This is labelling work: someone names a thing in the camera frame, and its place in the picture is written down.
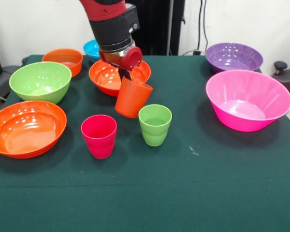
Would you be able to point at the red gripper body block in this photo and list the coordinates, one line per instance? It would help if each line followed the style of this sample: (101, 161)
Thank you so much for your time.
(125, 60)

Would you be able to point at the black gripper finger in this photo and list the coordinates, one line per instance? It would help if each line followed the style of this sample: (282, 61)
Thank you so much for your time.
(127, 75)
(121, 73)

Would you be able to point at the wide orange bowl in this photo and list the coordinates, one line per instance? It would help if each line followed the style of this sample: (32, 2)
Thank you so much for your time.
(26, 133)
(106, 79)

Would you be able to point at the orange cup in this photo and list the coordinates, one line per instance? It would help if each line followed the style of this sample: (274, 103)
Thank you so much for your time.
(131, 101)

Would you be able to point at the small blue bowl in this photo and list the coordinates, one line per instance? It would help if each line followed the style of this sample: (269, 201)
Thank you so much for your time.
(90, 50)

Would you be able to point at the green cup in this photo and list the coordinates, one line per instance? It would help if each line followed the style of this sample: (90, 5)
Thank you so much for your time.
(155, 130)

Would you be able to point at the crimson red cup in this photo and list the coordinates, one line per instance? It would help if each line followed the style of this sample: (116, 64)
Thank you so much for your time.
(99, 137)

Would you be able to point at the purple bowl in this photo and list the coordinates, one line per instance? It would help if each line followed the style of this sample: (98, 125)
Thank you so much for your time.
(234, 58)

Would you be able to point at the large pink bowl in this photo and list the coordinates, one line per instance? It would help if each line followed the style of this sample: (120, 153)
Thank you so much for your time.
(249, 116)

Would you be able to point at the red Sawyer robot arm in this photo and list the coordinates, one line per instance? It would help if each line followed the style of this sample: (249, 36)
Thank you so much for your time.
(111, 26)

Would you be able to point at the small deep orange bowl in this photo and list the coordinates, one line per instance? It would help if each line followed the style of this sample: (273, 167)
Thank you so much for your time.
(67, 59)

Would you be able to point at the green bowl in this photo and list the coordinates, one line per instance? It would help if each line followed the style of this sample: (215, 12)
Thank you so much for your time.
(38, 84)

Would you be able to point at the dark green tablecloth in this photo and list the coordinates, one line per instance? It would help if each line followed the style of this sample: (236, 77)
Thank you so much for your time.
(145, 193)

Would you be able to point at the black round knob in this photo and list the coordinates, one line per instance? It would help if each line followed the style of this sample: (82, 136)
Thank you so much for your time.
(280, 65)

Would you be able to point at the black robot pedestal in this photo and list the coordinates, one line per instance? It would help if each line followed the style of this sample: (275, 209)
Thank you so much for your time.
(159, 24)

